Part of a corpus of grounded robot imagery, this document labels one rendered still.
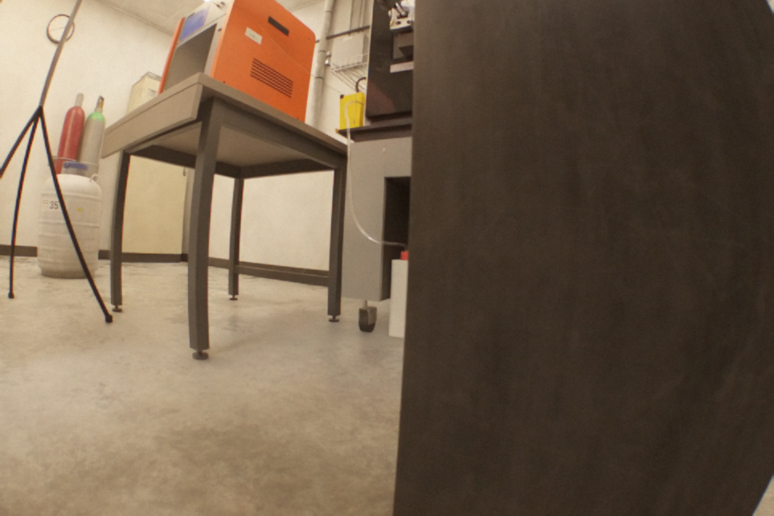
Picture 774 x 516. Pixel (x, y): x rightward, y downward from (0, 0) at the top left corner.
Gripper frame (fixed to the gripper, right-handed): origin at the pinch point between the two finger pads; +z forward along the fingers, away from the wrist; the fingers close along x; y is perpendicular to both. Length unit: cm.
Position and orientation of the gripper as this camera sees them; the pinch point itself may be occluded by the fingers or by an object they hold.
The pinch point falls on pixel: (403, 14)
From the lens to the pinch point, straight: 136.0
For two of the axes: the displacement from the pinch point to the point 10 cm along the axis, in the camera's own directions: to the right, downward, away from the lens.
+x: -4.9, 8.6, 1.6
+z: 4.1, 0.7, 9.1
